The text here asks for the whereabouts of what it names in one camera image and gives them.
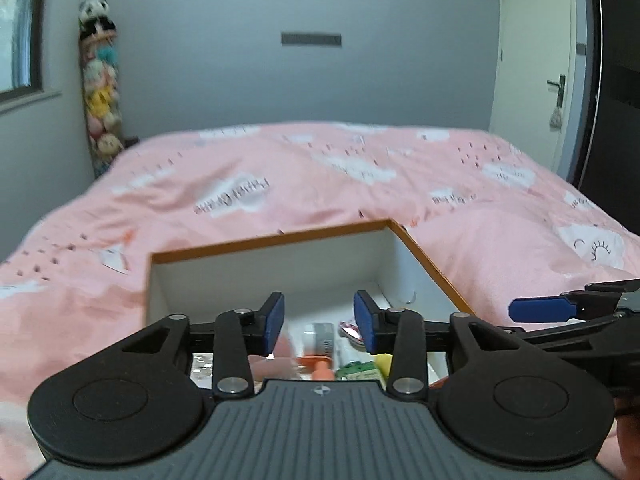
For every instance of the small grey labelled bottle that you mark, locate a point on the small grey labelled bottle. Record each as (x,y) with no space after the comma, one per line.
(320,340)

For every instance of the green spray bottle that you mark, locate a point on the green spray bottle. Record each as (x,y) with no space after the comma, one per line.
(357,371)

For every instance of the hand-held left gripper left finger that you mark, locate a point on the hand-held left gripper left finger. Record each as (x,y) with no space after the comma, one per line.
(272,325)

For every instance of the dark wardrobe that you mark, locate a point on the dark wardrobe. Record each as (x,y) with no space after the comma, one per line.
(617,110)

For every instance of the grey hanging charm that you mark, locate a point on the grey hanging charm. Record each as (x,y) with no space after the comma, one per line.
(555,117)

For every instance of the white door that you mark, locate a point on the white door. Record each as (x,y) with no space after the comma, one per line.
(530,60)

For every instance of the pink cloud-print blanket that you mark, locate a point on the pink cloud-print blanket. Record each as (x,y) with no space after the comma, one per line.
(250,185)

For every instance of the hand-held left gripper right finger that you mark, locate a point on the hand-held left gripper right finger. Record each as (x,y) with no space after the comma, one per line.
(365,322)

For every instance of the dark wall vent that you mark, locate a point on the dark wall vent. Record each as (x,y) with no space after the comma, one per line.
(311,39)

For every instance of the window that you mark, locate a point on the window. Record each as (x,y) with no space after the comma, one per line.
(17,25)

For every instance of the pink pump bottle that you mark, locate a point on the pink pump bottle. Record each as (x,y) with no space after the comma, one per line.
(315,366)

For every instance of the hanging column of plush toys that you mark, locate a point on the hanging column of plush toys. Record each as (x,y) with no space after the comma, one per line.
(100,100)

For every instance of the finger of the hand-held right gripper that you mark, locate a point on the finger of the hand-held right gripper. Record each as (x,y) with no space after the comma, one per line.
(540,309)

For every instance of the orange cardboard box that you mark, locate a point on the orange cardboard box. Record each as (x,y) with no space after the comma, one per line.
(300,270)

